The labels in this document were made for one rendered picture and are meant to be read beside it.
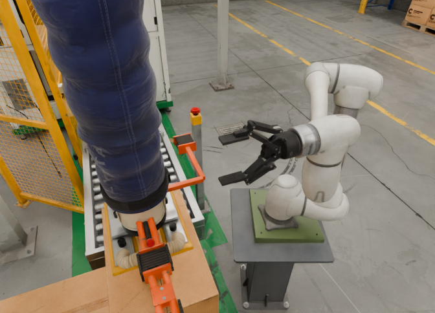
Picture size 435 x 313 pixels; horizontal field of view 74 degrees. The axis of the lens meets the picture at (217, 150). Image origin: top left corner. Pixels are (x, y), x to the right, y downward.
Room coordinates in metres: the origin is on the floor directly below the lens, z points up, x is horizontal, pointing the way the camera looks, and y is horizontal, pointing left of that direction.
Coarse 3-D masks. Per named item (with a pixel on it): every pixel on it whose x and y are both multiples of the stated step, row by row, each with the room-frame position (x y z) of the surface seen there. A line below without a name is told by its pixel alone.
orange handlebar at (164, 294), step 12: (192, 156) 0.98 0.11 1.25; (192, 180) 0.83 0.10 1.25; (156, 228) 0.61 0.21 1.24; (144, 240) 0.56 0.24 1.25; (156, 240) 0.56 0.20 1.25; (168, 276) 0.44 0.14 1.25; (156, 288) 0.40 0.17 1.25; (168, 288) 0.40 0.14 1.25; (156, 300) 0.37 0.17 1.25; (168, 300) 0.37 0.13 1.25; (156, 312) 0.34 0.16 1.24
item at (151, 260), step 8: (144, 248) 0.52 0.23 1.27; (152, 248) 0.52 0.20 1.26; (160, 248) 0.52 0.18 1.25; (168, 248) 0.52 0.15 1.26; (144, 256) 0.50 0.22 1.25; (152, 256) 0.50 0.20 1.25; (160, 256) 0.50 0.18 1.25; (168, 256) 0.49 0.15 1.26; (144, 264) 0.47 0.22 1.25; (152, 264) 0.47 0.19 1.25; (160, 264) 0.47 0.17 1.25; (168, 264) 0.46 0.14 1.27; (144, 272) 0.44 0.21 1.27; (152, 272) 0.44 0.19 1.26; (160, 272) 0.45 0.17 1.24; (144, 280) 0.44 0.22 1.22
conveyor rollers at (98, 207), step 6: (162, 144) 2.01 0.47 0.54; (162, 150) 1.92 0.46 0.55; (168, 162) 1.76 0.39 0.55; (96, 174) 1.63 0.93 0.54; (96, 180) 1.55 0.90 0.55; (174, 180) 1.57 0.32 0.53; (96, 186) 1.49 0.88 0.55; (96, 192) 1.46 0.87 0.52; (96, 198) 1.38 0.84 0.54; (102, 198) 1.39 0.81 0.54; (96, 204) 1.32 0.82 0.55; (102, 204) 1.32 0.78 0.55; (186, 204) 1.33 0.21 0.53; (96, 210) 1.29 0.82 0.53; (96, 216) 1.22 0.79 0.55; (96, 228) 1.13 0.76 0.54; (102, 228) 1.13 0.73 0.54; (102, 240) 1.05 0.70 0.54
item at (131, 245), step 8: (104, 208) 0.79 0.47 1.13; (112, 216) 0.75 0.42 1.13; (112, 240) 0.64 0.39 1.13; (120, 240) 0.62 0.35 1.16; (128, 240) 0.64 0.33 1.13; (136, 240) 0.64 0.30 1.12; (112, 248) 0.61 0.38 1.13; (120, 248) 0.60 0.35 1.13; (128, 248) 0.60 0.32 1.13; (136, 248) 0.61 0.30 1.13; (112, 256) 0.57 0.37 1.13; (112, 264) 0.54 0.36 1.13; (112, 272) 0.51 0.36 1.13; (120, 272) 0.52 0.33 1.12
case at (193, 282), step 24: (192, 240) 0.77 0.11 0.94; (192, 264) 0.65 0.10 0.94; (120, 288) 0.55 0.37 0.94; (144, 288) 0.55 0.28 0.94; (192, 288) 0.55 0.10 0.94; (216, 288) 0.55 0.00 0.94; (120, 312) 0.46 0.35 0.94; (144, 312) 0.46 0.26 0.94; (168, 312) 0.46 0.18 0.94; (192, 312) 0.49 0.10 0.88; (216, 312) 0.52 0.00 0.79
